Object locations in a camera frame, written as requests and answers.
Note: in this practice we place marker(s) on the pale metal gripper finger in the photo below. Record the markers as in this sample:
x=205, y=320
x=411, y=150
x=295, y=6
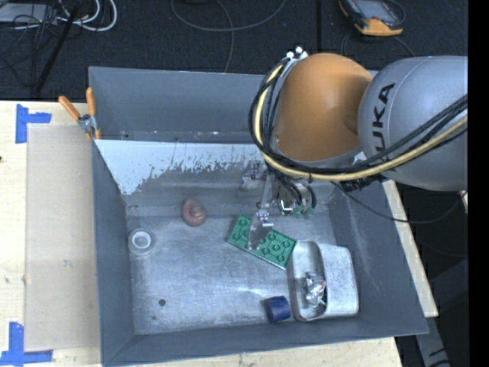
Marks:
x=256, y=232
x=249, y=179

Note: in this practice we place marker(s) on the dark green flat block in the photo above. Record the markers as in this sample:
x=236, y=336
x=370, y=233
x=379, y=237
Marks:
x=276, y=249

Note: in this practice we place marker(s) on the red-brown toy fruit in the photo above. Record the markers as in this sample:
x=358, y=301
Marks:
x=193, y=212

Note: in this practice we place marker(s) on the grey metal bin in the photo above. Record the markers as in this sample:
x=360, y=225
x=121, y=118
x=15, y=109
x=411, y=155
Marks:
x=198, y=281

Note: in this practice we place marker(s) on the blue sponge block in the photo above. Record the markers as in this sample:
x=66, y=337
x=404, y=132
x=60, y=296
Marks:
x=276, y=309

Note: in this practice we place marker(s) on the crumpled silver foil wrapper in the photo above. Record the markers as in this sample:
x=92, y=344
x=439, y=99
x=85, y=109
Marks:
x=315, y=289

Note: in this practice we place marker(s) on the silver metal tin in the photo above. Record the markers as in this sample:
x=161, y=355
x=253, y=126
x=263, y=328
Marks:
x=340, y=277

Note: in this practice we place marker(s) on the clear glass cup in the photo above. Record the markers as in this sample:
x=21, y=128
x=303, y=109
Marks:
x=141, y=241

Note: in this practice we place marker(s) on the pale wood board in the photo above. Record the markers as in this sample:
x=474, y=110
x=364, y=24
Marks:
x=57, y=224

